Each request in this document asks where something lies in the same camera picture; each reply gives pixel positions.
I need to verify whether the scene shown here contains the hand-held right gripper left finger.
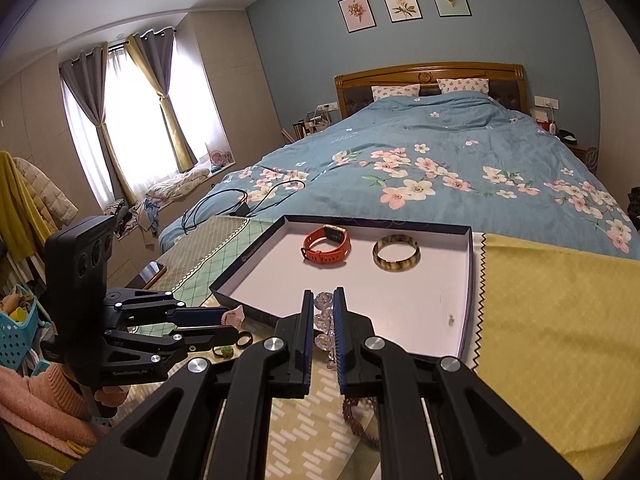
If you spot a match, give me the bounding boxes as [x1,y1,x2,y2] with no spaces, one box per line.
[62,288,315,480]

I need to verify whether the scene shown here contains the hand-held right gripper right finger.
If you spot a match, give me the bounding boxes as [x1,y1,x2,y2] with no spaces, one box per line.
[332,287,583,480]

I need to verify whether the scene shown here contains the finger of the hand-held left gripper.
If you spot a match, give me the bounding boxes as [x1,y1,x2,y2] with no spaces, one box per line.
[104,326,242,367]
[102,287,229,329]

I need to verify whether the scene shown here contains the dark blue box lid tray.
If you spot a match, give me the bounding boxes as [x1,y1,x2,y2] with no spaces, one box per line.
[209,215,475,363]

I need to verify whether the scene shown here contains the maroon beaded bracelet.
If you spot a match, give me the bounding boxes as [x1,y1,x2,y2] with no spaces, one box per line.
[342,395,382,453]

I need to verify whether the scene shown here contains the person's left forearm pink sleeve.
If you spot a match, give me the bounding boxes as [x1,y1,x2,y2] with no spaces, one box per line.
[0,362,101,448]

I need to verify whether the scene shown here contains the person's left hand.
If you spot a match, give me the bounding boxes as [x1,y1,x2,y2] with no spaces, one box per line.
[95,384,130,407]

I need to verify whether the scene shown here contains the green lattice blanket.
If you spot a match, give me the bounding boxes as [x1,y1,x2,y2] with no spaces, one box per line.
[150,215,283,311]

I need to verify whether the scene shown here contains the smartphone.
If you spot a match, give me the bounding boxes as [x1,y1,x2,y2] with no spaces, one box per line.
[137,261,168,286]

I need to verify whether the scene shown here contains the blue plastic basket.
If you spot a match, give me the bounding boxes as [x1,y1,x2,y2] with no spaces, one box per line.
[0,284,51,376]

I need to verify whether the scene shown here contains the beige dash-patterned mat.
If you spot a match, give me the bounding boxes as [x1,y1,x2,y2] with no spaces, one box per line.
[100,305,383,480]

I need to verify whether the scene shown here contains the beige down jacket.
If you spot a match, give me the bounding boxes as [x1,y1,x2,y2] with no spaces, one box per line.
[12,156,78,241]

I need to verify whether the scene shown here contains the orange smartwatch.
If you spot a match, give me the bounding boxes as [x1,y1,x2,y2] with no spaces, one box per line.
[301,225,352,264]

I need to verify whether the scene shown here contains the yellow garment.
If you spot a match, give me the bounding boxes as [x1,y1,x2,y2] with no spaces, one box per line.
[0,150,61,261]

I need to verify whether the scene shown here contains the tortoiseshell bangle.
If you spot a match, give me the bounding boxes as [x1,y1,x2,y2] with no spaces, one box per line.
[372,235,421,272]

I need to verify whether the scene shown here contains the pile of clothes on window seat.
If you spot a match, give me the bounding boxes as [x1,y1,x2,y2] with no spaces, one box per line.
[115,167,211,246]

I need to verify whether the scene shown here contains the grey and mustard curtain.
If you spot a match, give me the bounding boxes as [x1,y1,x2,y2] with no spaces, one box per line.
[124,27,198,173]
[59,41,140,208]

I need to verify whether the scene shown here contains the yellow blanket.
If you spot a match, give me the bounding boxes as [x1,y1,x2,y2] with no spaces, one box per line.
[345,232,640,480]

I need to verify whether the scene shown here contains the blue floral duvet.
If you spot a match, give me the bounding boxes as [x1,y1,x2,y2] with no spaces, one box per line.
[159,91,636,256]

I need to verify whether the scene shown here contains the cluttered nightstand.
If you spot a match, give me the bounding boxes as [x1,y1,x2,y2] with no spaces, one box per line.
[280,102,343,143]

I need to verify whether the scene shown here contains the white dotted pillow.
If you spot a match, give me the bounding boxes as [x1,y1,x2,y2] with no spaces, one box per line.
[371,82,421,101]
[436,77,491,95]

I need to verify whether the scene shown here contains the wooden nightstand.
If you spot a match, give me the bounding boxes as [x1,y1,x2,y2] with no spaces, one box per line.
[557,130,601,171]

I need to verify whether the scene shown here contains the wooden bed headboard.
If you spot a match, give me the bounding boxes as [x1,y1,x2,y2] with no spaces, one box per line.
[334,62,530,121]

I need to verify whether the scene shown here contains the pink framed flower picture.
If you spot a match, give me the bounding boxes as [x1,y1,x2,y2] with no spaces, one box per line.
[338,0,377,34]

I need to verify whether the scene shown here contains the white framed flower picture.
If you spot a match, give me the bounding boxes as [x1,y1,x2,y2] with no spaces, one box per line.
[381,0,422,23]

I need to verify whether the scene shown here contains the black cable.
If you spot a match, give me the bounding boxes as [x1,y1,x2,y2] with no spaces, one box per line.
[181,179,307,236]

